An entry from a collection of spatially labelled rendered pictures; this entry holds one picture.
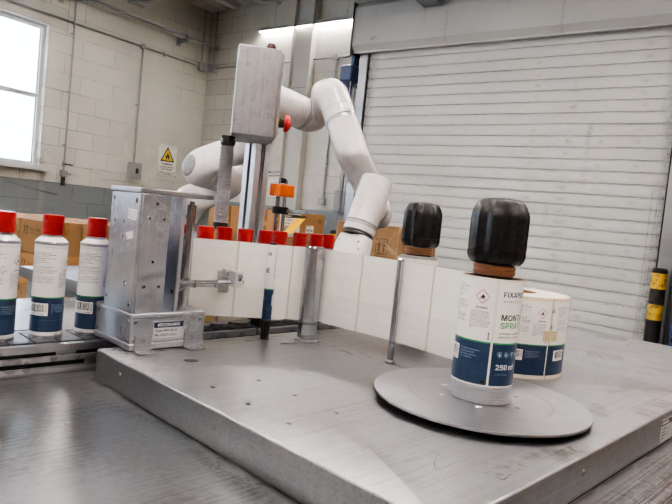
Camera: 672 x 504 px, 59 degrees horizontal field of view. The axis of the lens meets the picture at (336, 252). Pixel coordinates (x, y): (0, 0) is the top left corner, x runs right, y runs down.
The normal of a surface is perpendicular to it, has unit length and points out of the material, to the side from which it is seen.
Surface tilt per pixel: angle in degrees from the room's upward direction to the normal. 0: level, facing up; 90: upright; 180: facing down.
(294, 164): 90
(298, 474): 90
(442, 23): 90
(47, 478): 0
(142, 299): 90
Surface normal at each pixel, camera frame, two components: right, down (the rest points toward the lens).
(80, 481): 0.11, -0.99
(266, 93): 0.18, 0.07
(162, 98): 0.81, 0.11
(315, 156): -0.58, -0.01
